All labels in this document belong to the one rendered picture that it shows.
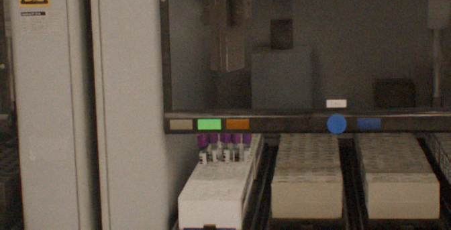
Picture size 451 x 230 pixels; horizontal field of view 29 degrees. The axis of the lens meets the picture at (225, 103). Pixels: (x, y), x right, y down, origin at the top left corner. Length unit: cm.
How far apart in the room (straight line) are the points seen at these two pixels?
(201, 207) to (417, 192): 34
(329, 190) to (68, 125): 44
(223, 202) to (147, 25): 30
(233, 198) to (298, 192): 11
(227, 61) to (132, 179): 78
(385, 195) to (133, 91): 44
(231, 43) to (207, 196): 73
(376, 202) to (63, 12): 59
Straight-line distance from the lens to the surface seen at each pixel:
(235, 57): 71
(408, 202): 143
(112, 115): 144
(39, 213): 151
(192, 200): 139
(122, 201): 147
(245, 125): 138
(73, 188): 148
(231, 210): 139
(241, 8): 69
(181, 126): 139
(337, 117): 136
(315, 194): 141
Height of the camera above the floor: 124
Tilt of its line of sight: 9 degrees down
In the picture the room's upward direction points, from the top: 2 degrees counter-clockwise
